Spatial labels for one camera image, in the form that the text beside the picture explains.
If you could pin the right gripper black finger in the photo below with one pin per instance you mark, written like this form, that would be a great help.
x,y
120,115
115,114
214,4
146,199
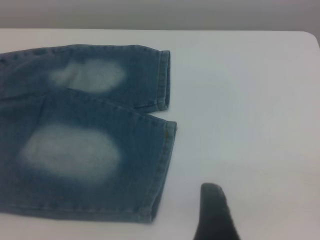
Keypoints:
x,y
215,215

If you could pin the blue denim shorts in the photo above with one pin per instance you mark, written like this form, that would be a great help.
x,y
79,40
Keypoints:
x,y
87,125

